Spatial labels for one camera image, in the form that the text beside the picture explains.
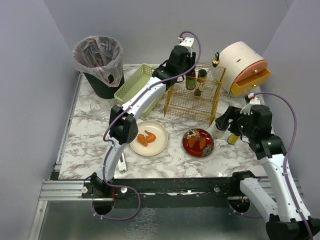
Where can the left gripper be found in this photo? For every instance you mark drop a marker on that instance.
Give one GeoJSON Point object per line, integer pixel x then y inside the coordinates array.
{"type": "Point", "coordinates": [190, 66]}

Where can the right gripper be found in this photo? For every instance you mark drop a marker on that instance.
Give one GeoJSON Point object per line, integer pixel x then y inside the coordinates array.
{"type": "Point", "coordinates": [230, 116]}

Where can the small yellow spice bottle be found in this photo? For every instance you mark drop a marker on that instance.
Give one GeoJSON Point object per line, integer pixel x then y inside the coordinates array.
{"type": "Point", "coordinates": [232, 139]}

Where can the yellow-lid sauce jar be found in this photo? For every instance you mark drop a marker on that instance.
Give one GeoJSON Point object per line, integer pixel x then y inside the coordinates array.
{"type": "Point", "coordinates": [190, 80]}

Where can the gold-cap pepper grinder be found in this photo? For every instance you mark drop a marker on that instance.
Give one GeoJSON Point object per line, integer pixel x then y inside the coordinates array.
{"type": "Point", "coordinates": [201, 78]}

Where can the gold-spout oil bottle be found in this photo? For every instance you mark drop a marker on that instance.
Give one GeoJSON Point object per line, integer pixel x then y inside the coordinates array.
{"type": "Point", "coordinates": [214, 64]}

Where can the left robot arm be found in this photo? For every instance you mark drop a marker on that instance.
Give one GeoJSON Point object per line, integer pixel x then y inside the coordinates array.
{"type": "Point", "coordinates": [123, 128]}

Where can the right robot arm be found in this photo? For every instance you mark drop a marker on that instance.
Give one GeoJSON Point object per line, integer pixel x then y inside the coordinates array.
{"type": "Point", "coordinates": [285, 215]}

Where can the black-lid glass jar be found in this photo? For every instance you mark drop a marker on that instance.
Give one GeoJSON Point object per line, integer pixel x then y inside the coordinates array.
{"type": "Point", "coordinates": [218, 133]}

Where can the pale green plastic basket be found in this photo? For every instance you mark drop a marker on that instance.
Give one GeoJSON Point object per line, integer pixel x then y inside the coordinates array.
{"type": "Point", "coordinates": [134, 83]}

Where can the right orange croquette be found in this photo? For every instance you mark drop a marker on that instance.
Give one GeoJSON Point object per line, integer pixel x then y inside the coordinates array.
{"type": "Point", "coordinates": [202, 143]}

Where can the orange croquette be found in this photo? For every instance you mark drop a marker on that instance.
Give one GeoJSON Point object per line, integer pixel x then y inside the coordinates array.
{"type": "Point", "coordinates": [202, 143]}
{"type": "Point", "coordinates": [192, 141]}

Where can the red floral plate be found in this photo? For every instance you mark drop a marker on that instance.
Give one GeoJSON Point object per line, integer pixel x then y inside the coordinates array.
{"type": "Point", "coordinates": [196, 151]}

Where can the left orange croquette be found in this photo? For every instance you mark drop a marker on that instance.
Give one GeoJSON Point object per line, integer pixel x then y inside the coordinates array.
{"type": "Point", "coordinates": [192, 141]}

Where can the white round drawer box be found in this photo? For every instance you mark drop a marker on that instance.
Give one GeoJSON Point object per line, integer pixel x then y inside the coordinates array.
{"type": "Point", "coordinates": [245, 69]}

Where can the orange chicken wing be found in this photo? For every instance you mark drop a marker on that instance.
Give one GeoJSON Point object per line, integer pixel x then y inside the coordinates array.
{"type": "Point", "coordinates": [150, 136]}

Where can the black ribbed trash bin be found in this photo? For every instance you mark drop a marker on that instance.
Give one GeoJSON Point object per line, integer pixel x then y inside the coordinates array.
{"type": "Point", "coordinates": [101, 89]}

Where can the orange fried nugget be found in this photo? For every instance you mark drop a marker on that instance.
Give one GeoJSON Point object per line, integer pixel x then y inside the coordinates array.
{"type": "Point", "coordinates": [142, 139]}

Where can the clear plastic cup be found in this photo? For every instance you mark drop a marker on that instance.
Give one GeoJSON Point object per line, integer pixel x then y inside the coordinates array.
{"type": "Point", "coordinates": [100, 109]}

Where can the white folded peeler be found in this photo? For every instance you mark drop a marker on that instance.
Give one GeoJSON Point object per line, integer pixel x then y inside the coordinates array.
{"type": "Point", "coordinates": [122, 164]}

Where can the gold wire rack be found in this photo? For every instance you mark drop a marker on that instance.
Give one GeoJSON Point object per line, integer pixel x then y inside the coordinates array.
{"type": "Point", "coordinates": [182, 103]}

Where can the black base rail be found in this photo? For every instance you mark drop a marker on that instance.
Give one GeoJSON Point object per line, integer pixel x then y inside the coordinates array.
{"type": "Point", "coordinates": [147, 192]}

